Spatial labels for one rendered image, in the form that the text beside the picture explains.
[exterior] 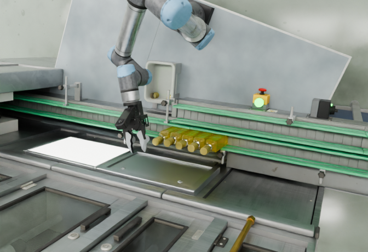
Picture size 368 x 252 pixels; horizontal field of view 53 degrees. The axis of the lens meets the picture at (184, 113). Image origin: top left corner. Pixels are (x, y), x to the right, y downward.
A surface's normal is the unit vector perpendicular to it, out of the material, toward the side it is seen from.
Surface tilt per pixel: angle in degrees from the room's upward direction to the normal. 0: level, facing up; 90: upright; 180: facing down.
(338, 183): 0
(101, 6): 0
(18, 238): 90
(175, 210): 0
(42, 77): 90
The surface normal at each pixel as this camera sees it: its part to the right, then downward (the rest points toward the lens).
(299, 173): -0.40, 0.15
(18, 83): 0.92, 0.15
